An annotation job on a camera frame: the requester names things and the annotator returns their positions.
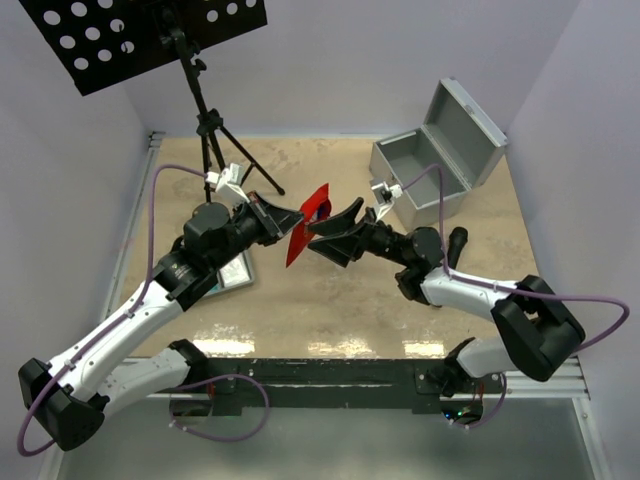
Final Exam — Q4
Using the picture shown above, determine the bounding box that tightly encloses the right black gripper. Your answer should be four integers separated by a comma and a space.
309, 198, 414, 268

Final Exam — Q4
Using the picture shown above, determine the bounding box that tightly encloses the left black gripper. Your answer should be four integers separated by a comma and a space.
211, 190, 306, 271

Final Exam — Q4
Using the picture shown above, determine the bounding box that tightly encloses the red first aid pouch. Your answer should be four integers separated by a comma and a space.
285, 183, 332, 268

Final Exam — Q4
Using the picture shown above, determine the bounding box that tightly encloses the white gauze pad packet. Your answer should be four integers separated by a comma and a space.
219, 255, 251, 288

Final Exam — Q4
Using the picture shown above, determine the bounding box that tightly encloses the grey compartment tray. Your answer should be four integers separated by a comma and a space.
206, 251, 255, 297

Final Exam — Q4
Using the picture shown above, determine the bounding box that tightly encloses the grey metal case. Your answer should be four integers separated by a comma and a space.
369, 77, 508, 230

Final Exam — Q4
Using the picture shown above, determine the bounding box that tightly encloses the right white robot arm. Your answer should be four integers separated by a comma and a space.
308, 198, 586, 397

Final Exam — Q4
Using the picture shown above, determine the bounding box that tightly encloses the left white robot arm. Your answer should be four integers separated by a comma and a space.
18, 192, 304, 451

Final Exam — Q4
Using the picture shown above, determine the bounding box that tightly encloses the black flashlight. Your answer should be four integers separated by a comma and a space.
447, 226, 469, 269

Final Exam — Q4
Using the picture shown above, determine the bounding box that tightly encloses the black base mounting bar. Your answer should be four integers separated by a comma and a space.
162, 358, 501, 416

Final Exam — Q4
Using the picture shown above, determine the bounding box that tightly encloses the black perforated music stand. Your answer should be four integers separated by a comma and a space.
21, 0, 273, 181

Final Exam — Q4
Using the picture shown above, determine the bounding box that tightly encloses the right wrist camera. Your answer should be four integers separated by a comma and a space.
370, 178, 404, 221

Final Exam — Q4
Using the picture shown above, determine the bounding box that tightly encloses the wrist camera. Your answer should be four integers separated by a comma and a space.
370, 178, 404, 221
205, 163, 249, 205

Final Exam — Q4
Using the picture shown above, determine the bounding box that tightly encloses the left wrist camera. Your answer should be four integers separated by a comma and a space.
205, 163, 249, 205

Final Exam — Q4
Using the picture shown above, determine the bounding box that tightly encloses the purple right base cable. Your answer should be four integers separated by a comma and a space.
448, 372, 507, 431

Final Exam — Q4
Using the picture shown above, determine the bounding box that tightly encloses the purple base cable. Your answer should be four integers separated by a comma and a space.
168, 373, 272, 442
448, 372, 507, 431

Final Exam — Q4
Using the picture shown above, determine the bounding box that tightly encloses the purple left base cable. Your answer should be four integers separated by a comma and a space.
168, 373, 272, 442

